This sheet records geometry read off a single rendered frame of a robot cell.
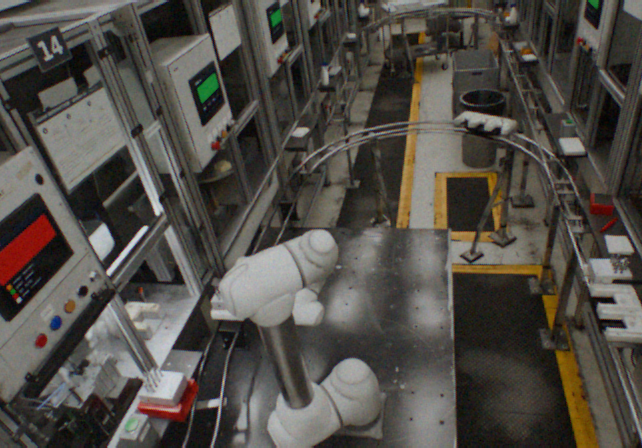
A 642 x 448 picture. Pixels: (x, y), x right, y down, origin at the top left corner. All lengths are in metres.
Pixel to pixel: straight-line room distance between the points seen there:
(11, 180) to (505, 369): 2.40
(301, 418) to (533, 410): 1.46
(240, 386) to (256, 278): 0.92
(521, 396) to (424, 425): 1.01
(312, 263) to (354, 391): 0.56
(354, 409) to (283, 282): 0.62
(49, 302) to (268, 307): 0.58
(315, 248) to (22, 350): 0.76
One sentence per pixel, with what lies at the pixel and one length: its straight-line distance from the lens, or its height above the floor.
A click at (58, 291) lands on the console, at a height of 1.48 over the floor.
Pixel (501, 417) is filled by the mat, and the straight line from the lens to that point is 2.63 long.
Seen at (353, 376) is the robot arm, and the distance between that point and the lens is 1.58.
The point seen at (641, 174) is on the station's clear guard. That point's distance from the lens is 2.27.
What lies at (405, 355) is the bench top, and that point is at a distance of 1.97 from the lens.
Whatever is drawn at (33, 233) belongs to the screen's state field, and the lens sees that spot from 1.33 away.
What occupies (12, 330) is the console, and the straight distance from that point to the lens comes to 1.34.
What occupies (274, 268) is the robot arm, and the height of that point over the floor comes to 1.51.
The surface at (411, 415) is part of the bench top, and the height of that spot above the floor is 0.68.
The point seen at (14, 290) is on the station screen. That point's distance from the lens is 1.30.
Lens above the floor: 2.24
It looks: 36 degrees down
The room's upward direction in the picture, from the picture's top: 10 degrees counter-clockwise
